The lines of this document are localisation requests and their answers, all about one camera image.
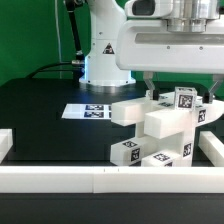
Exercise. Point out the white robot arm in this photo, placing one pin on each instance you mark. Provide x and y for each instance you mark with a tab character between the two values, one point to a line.
107	18

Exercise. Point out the white chair back frame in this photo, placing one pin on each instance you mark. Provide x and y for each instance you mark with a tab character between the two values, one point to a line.
161	119

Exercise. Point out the white left fence bar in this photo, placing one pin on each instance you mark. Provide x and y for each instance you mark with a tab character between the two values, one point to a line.
6	142

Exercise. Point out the white right fence bar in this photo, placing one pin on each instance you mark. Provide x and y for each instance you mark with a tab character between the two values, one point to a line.
212	147

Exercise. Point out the white front fence bar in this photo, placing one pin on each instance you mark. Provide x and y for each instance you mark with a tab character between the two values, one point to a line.
47	179

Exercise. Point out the white fence bar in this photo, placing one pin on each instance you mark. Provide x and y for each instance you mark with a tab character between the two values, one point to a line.
6	142
47	179
212	147

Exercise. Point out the white tagged cube nut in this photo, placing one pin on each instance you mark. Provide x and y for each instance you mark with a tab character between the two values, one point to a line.
185	98

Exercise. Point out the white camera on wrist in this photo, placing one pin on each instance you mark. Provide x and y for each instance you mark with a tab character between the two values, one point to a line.
148	8

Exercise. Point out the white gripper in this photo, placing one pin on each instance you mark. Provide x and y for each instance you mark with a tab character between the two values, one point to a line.
146	45

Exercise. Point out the white chair seat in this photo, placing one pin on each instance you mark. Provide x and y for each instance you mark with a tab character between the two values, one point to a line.
181	143

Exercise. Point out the white sheet with tags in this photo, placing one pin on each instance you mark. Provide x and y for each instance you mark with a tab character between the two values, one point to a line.
87	111

